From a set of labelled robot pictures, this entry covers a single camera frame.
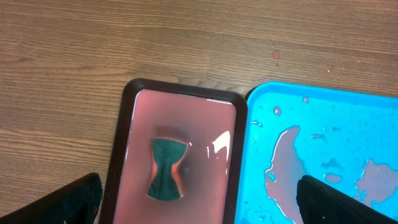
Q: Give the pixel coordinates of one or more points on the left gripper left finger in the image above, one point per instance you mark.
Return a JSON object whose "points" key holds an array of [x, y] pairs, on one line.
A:
{"points": [[75, 203]]}

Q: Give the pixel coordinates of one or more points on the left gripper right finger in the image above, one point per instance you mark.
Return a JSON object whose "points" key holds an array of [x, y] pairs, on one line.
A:
{"points": [[321, 204]]}

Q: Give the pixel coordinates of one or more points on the dark green sponge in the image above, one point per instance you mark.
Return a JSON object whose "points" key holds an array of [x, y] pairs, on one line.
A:
{"points": [[167, 154]]}

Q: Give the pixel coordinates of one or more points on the teal plastic tray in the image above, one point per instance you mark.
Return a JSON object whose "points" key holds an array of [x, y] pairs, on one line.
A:
{"points": [[345, 139]]}

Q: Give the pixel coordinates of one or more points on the black tray with red mat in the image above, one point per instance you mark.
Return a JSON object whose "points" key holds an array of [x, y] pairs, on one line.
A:
{"points": [[210, 122]]}

